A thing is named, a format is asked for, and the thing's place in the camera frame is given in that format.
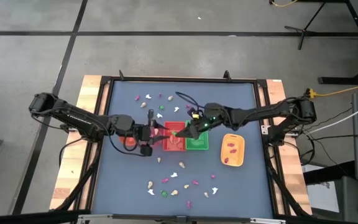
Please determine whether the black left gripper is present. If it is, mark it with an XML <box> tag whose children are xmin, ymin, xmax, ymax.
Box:
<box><xmin>132</xmin><ymin>119</ymin><xmax>171</xmax><ymax>147</ymax></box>

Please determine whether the green slotted plastic basket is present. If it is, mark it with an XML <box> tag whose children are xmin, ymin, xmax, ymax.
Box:
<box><xmin>185</xmin><ymin>119</ymin><xmax>210</xmax><ymax>151</ymax></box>

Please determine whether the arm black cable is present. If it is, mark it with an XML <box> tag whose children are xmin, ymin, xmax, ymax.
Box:
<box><xmin>175</xmin><ymin>91</ymin><xmax>205</xmax><ymax>114</ymax></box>
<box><xmin>108</xmin><ymin>135</ymin><xmax>154</xmax><ymax>157</ymax></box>

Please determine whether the wooden side board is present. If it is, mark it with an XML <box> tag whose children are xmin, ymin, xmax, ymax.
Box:
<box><xmin>265</xmin><ymin>79</ymin><xmax>313</xmax><ymax>215</ymax></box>
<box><xmin>50</xmin><ymin>74</ymin><xmax>111</xmax><ymax>211</ymax></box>

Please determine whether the white cable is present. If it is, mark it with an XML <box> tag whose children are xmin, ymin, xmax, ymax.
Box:
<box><xmin>303</xmin><ymin>98</ymin><xmax>358</xmax><ymax>136</ymax></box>

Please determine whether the orange plastic bin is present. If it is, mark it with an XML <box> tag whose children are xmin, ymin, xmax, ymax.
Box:
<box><xmin>118</xmin><ymin>136</ymin><xmax>138</xmax><ymax>147</ymax></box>

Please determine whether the black stand base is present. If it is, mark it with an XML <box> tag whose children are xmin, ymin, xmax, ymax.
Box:
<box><xmin>318</xmin><ymin>60</ymin><xmax>358</xmax><ymax>85</ymax></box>

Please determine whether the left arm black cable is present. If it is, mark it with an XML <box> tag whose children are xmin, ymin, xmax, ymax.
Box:
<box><xmin>108</xmin><ymin>135</ymin><xmax>154</xmax><ymax>157</ymax></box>

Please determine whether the yellow plastic bin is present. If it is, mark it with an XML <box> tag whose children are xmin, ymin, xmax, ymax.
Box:
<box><xmin>220</xmin><ymin>133</ymin><xmax>246</xmax><ymax>167</ymax></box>

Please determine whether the thin yellow cable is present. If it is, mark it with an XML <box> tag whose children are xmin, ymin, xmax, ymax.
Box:
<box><xmin>270</xmin><ymin>0</ymin><xmax>300</xmax><ymax>7</ymax></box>

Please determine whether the red slotted plastic basket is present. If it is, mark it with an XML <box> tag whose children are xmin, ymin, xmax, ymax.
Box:
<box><xmin>162</xmin><ymin>121</ymin><xmax>187</xmax><ymax>152</ymax></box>

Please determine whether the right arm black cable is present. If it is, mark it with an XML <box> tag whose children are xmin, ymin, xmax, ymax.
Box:
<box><xmin>175</xmin><ymin>91</ymin><xmax>205</xmax><ymax>114</ymax></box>

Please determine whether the silver metal bar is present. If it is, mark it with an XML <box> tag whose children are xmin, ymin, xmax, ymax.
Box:
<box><xmin>78</xmin><ymin>213</ymin><xmax>287</xmax><ymax>224</ymax></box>

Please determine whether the light grey box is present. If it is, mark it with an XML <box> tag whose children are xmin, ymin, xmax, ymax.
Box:
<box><xmin>303</xmin><ymin>164</ymin><xmax>343</xmax><ymax>213</ymax></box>

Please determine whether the black floor cable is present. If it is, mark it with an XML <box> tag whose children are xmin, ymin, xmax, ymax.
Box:
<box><xmin>303</xmin><ymin>133</ymin><xmax>358</xmax><ymax>141</ymax></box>

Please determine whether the yellow power cord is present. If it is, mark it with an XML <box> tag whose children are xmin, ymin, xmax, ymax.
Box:
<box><xmin>305</xmin><ymin>80</ymin><xmax>358</xmax><ymax>99</ymax></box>

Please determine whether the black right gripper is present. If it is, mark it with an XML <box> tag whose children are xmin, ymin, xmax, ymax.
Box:
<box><xmin>175</xmin><ymin>116</ymin><xmax>217</xmax><ymax>140</ymax></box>

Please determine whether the black tripod stand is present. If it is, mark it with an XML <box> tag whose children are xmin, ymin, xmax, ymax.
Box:
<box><xmin>283</xmin><ymin>1</ymin><xmax>328</xmax><ymax>50</ymax></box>

